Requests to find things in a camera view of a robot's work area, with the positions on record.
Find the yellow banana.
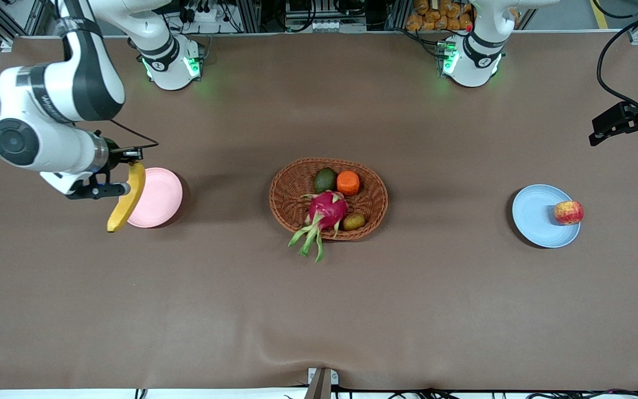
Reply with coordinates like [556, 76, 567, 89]
[106, 161, 147, 233]

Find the red apple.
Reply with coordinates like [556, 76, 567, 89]
[554, 201, 584, 226]

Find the pink plate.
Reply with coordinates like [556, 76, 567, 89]
[125, 167, 183, 228]

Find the blue plate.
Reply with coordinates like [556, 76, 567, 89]
[512, 184, 582, 248]

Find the white power strip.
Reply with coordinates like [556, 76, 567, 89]
[178, 4, 225, 24]

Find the brown table cover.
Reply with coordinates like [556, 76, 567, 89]
[0, 30, 638, 391]

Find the brown wicker basket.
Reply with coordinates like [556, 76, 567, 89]
[269, 157, 389, 241]

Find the green avocado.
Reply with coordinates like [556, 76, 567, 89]
[314, 167, 338, 193]

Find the pink dragon fruit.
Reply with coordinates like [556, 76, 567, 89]
[288, 190, 349, 263]

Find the bag of orange snacks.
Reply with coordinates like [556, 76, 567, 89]
[406, 0, 475, 32]

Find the orange fruit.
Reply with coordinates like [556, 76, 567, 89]
[337, 171, 362, 196]

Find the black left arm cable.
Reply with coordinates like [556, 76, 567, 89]
[596, 0, 638, 120]

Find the metal bracket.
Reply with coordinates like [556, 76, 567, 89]
[303, 367, 339, 399]

